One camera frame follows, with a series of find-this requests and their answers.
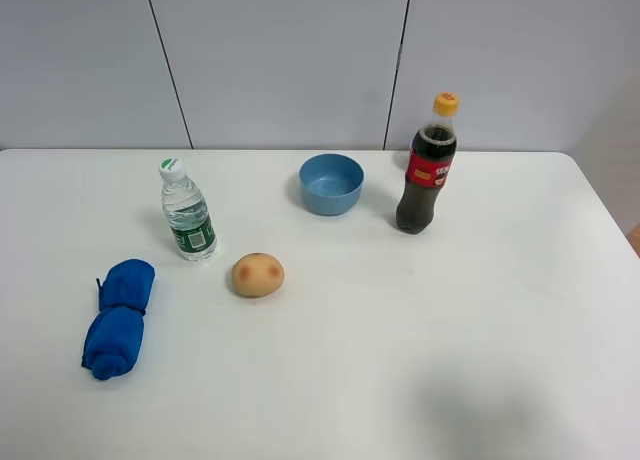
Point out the blue cloth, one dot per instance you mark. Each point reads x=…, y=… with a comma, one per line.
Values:
x=114, y=338

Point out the blue bowl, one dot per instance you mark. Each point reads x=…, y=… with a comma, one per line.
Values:
x=330, y=183

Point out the tan potato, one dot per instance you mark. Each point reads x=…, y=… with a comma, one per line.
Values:
x=256, y=275

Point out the cola bottle yellow cap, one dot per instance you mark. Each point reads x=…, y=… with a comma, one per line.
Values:
x=431, y=154

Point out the clear water bottle green cap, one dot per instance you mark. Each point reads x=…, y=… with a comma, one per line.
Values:
x=186, y=212

